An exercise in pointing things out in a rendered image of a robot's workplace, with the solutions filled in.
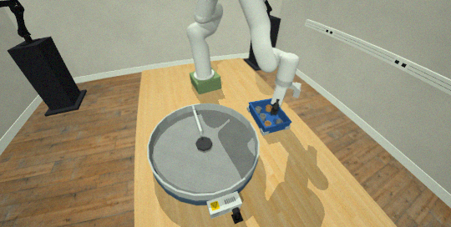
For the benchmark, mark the blue crate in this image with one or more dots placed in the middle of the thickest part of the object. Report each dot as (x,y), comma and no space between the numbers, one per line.
(269,117)

